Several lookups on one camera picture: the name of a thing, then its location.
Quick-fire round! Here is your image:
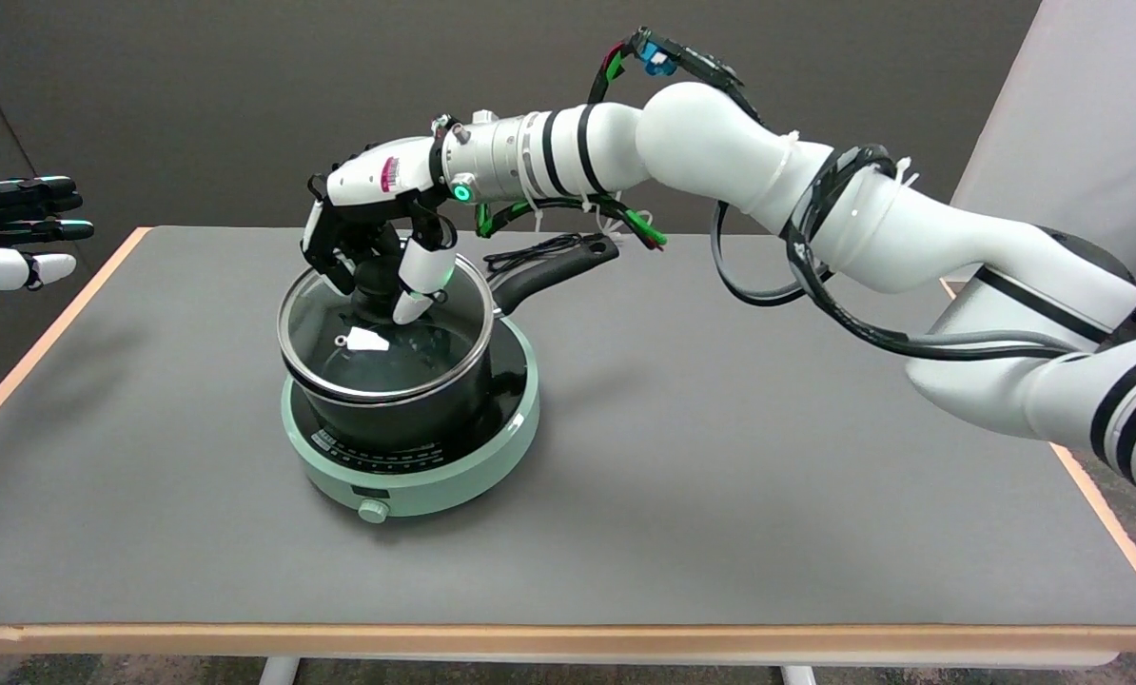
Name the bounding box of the mint green induction cooker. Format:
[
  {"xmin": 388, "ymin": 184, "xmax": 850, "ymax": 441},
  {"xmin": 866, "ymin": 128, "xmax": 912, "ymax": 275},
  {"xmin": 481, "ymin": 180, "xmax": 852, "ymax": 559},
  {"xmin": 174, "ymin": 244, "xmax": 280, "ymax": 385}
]
[{"xmin": 280, "ymin": 314, "xmax": 541, "ymax": 525}]

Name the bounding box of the black cable bundle blue connector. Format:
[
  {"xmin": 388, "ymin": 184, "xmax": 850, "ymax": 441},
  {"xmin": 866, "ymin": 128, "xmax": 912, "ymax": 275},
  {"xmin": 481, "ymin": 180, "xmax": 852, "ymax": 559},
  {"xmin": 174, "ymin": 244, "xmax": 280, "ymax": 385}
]
[{"xmin": 586, "ymin": 26, "xmax": 766, "ymax": 127}]

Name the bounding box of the black saucepan with long handle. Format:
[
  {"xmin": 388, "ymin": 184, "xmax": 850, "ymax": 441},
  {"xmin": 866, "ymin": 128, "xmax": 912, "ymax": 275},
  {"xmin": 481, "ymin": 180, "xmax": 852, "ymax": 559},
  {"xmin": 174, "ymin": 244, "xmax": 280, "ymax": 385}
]
[{"xmin": 282, "ymin": 237, "xmax": 621, "ymax": 455}]

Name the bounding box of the white background panel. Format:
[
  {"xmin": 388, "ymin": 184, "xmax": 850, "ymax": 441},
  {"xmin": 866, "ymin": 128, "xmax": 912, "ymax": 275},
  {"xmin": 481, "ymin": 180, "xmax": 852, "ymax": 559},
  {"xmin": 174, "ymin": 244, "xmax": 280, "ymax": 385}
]
[{"xmin": 948, "ymin": 0, "xmax": 1136, "ymax": 283}]

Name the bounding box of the glass pot lid black knob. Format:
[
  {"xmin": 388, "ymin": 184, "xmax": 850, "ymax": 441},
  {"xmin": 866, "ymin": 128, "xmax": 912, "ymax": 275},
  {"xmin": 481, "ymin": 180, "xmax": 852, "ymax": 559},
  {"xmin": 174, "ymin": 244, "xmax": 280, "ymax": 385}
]
[{"xmin": 276, "ymin": 254, "xmax": 496, "ymax": 407}]

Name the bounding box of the black cooker power cord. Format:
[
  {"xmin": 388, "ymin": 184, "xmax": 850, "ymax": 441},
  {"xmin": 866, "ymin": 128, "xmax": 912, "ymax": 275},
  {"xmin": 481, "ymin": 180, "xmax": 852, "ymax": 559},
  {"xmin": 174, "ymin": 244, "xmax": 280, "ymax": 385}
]
[{"xmin": 481, "ymin": 232, "xmax": 618, "ymax": 273}]

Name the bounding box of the grey table mat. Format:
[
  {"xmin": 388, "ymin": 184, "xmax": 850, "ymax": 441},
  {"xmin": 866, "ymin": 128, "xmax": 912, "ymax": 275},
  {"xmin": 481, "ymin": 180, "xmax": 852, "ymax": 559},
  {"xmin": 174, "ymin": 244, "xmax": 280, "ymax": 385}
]
[{"xmin": 0, "ymin": 225, "xmax": 1136, "ymax": 628}]

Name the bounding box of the black looping arm cable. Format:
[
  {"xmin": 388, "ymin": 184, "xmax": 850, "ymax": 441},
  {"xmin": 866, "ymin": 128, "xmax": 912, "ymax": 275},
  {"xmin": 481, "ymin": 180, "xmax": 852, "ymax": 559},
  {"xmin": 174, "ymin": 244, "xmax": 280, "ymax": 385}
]
[{"xmin": 710, "ymin": 142, "xmax": 1136, "ymax": 363}]

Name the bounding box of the green black wrist cable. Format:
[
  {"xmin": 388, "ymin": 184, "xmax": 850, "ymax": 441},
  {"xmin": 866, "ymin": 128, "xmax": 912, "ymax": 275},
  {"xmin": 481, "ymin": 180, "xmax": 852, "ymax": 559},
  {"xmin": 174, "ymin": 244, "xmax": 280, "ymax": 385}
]
[{"xmin": 475, "ymin": 194, "xmax": 670, "ymax": 251}]

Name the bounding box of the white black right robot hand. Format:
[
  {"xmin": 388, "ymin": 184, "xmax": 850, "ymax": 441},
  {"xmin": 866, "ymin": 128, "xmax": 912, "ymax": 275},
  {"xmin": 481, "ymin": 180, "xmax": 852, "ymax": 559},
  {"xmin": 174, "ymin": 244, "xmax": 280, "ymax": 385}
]
[{"xmin": 301, "ymin": 135, "xmax": 460, "ymax": 327}]

